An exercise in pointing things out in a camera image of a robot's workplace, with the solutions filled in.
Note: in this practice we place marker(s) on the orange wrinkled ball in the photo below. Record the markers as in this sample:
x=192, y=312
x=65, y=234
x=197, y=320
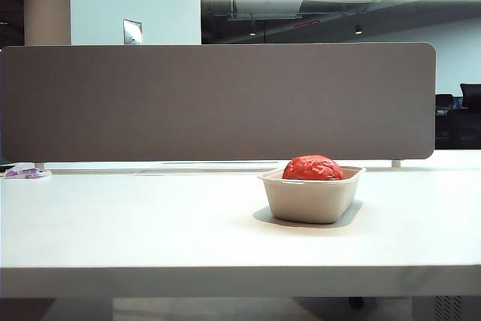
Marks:
x=313, y=167

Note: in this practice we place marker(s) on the white paper lunchbox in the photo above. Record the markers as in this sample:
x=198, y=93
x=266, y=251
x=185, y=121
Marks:
x=312, y=197

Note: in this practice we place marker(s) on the grey desk divider panel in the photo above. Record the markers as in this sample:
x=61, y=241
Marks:
x=218, y=103

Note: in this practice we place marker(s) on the purple and clear plastic wrapper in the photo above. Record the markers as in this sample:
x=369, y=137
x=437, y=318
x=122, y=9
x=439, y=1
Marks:
x=26, y=171

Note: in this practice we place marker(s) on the black office chair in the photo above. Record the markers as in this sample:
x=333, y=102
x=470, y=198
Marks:
x=460, y=116

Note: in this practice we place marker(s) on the metal wall switch plate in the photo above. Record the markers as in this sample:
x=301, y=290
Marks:
x=132, y=31

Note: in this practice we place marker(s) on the white divider mounting bracket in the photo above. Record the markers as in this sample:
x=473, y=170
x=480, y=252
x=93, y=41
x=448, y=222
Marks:
x=396, y=163

